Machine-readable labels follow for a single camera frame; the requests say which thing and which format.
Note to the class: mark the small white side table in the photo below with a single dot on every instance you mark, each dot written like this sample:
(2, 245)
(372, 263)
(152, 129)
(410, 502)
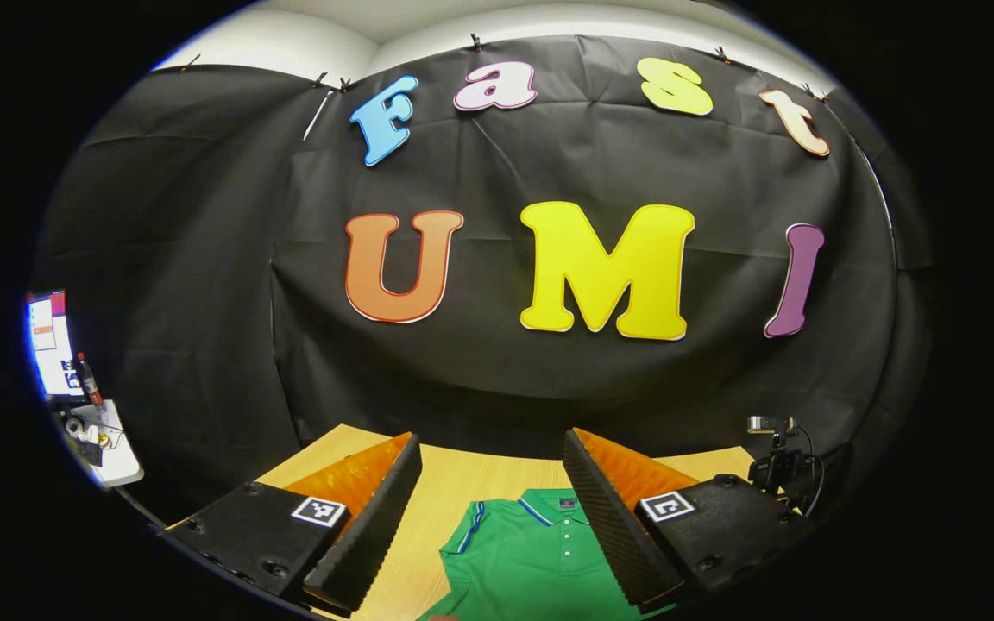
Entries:
(122, 457)

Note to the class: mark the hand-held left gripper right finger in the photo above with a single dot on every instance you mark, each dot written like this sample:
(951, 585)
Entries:
(609, 526)

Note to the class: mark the black camera on stand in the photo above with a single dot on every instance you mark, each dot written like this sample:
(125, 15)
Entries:
(775, 470)

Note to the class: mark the computer monitor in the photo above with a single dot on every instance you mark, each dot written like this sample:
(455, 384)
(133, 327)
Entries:
(53, 345)

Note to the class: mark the red-capped dark bottle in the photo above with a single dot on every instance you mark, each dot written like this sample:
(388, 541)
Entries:
(90, 384)

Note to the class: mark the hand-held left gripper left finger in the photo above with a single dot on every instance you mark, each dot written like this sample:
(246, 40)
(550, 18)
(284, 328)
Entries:
(376, 526)

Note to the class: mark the green T-shirt with striped collar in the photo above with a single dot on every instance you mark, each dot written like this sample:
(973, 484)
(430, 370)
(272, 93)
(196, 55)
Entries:
(531, 561)

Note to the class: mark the black backdrop cloth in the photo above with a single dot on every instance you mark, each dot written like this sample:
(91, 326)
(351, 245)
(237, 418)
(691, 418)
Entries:
(549, 371)

